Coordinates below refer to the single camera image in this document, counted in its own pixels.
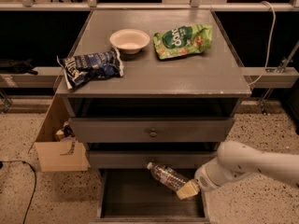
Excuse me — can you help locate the clear plastic water bottle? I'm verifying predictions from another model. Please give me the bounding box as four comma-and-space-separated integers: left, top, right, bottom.
147, 162, 189, 191

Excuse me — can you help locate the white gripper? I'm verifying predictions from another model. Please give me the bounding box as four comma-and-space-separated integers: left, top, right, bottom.
177, 164, 219, 200

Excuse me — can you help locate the grey open bottom drawer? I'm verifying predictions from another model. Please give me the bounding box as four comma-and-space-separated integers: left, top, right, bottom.
96, 169, 210, 224

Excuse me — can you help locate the blue chip bag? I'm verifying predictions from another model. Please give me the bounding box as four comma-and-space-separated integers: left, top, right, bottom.
56, 46, 124, 90

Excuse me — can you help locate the white hanging cable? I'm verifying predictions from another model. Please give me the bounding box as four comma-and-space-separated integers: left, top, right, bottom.
248, 0, 278, 87

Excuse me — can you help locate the green snack bag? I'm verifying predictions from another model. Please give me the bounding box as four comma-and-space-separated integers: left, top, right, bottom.
153, 24, 212, 60

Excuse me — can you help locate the cardboard box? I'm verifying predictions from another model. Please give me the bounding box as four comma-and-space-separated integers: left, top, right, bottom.
34, 96, 90, 172

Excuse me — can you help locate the black floor cable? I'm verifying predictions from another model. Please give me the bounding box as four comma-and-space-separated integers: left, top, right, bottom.
0, 160, 37, 224

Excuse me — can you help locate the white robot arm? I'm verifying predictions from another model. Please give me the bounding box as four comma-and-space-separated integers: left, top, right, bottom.
177, 141, 299, 200

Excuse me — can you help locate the grey top drawer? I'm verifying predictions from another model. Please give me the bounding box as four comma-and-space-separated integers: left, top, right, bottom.
69, 118, 235, 143

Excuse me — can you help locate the white paper bowl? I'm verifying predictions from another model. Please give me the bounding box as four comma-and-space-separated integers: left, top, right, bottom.
109, 29, 150, 54

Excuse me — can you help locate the grey middle drawer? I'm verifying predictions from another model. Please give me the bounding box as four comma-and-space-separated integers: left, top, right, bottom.
89, 151, 216, 169

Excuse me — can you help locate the metal railing frame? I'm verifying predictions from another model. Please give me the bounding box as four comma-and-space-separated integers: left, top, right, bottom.
0, 0, 298, 11

